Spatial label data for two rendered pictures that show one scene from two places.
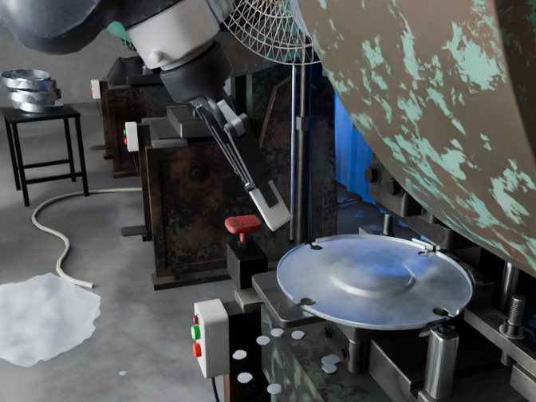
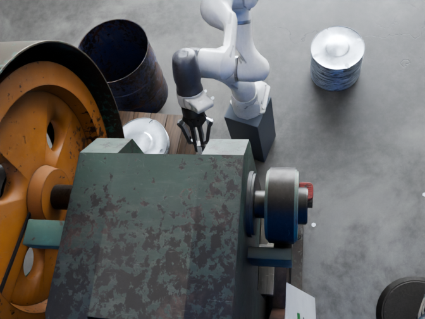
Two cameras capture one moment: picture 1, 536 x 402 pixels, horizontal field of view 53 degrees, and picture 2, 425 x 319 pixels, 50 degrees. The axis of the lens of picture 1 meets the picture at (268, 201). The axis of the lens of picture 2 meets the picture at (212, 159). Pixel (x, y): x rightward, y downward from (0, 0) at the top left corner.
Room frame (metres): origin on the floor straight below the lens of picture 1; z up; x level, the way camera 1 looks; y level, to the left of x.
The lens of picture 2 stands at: (1.18, -0.47, 2.41)
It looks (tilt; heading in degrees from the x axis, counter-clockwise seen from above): 65 degrees down; 138
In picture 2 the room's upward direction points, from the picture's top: 25 degrees counter-clockwise
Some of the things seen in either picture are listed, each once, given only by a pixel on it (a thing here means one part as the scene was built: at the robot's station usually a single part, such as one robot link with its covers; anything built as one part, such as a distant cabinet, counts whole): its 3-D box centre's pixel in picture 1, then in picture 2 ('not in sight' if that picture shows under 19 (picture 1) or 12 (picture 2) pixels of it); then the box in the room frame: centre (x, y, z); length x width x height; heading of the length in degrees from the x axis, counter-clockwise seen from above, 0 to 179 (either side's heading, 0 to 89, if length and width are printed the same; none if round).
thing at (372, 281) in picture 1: (371, 274); not in sight; (0.73, -0.16, 0.78); 0.29 x 0.29 x 0.01
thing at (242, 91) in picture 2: not in sight; (233, 77); (0.52, 0.44, 0.71); 0.18 x 0.11 x 0.25; 17
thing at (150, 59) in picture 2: not in sight; (126, 74); (-0.28, 0.52, 0.24); 0.42 x 0.42 x 0.48
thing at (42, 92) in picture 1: (42, 133); not in sight; (3.37, 1.45, 0.40); 0.45 x 0.40 x 0.79; 32
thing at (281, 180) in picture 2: not in sight; (271, 214); (1.01, -0.21, 1.31); 0.22 x 0.12 x 0.22; 110
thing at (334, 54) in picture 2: not in sight; (337, 47); (0.82, 1.07, 0.23); 0.29 x 0.29 x 0.01
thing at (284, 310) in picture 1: (340, 318); not in sight; (0.71, -0.11, 0.72); 0.25 x 0.14 x 0.14; 110
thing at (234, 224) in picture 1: (243, 237); (305, 193); (1.00, 0.05, 0.72); 0.07 x 0.06 x 0.08; 110
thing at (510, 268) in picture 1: (512, 266); not in sight; (0.71, -0.36, 0.81); 0.02 x 0.02 x 0.14
